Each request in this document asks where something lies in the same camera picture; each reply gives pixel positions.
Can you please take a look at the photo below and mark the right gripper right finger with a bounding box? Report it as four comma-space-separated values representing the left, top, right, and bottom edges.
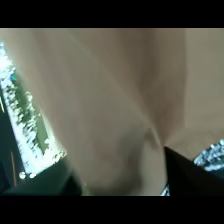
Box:
163, 145, 224, 197

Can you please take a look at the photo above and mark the beige garment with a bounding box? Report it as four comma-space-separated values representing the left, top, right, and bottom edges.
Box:
0, 27, 224, 197

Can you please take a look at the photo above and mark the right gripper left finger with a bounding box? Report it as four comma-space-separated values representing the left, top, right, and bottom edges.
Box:
3, 156, 84, 197

